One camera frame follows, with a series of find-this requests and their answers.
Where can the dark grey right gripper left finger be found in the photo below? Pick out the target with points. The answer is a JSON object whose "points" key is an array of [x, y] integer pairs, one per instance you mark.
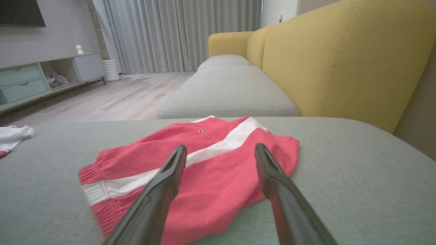
{"points": [[160, 197]]}

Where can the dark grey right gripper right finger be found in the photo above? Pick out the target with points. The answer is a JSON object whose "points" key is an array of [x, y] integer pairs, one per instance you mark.
{"points": [[282, 200]]}

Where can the red shorts with white stripe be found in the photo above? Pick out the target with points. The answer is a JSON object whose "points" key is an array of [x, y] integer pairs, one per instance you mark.
{"points": [[218, 190]]}

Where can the white garment with red trim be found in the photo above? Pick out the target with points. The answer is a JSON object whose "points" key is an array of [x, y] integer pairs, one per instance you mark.
{"points": [[13, 136]]}

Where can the medium grey sofa seat cushion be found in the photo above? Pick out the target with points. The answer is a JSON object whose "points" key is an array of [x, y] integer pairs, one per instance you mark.
{"points": [[228, 92]]}

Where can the white ribbed vase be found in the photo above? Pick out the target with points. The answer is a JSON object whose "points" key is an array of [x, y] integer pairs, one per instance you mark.
{"points": [[111, 69]]}

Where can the grey cabinet door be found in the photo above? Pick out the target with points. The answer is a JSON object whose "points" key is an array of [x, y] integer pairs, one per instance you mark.
{"points": [[88, 67]]}

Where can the small grey sofa seat cushion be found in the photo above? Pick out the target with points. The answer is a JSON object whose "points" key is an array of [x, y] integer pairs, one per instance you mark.
{"points": [[223, 60]]}

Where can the yellow sofa backrest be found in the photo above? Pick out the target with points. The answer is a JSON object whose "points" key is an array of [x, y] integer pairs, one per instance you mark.
{"points": [[340, 61]]}

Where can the crumpled bag in cabinet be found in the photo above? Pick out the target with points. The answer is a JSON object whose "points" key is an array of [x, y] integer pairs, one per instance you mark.
{"points": [[56, 79]]}

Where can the grey pleated curtain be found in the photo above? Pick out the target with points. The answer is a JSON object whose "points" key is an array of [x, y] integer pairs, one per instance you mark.
{"points": [[177, 34]]}

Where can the low grey media cabinet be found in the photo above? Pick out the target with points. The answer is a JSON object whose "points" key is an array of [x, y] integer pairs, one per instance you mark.
{"points": [[61, 63]]}

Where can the yellow sofa armrest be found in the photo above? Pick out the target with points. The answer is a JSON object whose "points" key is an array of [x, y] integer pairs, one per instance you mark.
{"points": [[228, 42]]}

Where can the small white figurine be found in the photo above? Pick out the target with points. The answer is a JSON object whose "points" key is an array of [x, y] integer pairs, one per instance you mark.
{"points": [[79, 49]]}

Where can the mint green cabinet drawer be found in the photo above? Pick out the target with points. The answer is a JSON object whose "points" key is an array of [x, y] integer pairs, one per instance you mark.
{"points": [[25, 90], [20, 75]]}

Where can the brown textured wall column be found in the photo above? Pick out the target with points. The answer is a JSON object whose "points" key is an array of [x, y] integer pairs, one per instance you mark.
{"points": [[98, 30]]}

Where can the white wall switch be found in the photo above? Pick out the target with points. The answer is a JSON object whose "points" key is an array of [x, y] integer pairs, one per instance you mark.
{"points": [[280, 17]]}

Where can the black wall television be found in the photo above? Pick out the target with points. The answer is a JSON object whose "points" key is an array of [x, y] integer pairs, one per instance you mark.
{"points": [[20, 12]]}

